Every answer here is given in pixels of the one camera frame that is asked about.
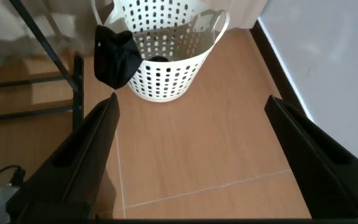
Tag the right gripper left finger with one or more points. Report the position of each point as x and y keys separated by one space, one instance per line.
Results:
x=76 y=177

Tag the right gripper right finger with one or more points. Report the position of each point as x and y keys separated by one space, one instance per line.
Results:
x=309 y=174

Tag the black garment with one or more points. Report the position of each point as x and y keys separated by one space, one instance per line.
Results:
x=117 y=59

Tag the black clothes rack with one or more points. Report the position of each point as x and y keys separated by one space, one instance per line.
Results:
x=78 y=93

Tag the white laundry basket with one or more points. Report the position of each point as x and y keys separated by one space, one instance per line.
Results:
x=166 y=84

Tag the white curtain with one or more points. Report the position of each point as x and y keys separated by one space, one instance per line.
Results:
x=5 y=21

